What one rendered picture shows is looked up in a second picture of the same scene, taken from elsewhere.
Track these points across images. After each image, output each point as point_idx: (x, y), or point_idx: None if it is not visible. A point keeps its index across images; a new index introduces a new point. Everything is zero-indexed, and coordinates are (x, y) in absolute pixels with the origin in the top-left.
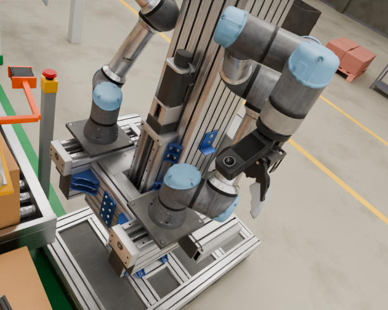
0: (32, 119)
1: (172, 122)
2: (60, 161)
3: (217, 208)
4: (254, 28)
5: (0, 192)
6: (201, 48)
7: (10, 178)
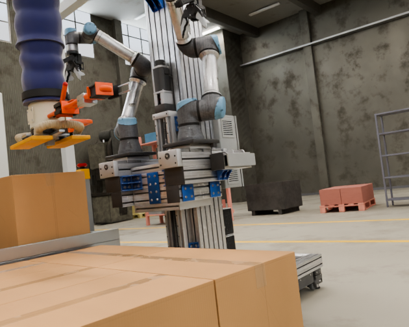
0: (88, 120)
1: (170, 103)
2: (110, 166)
3: (213, 102)
4: None
5: (83, 135)
6: (167, 56)
7: (80, 178)
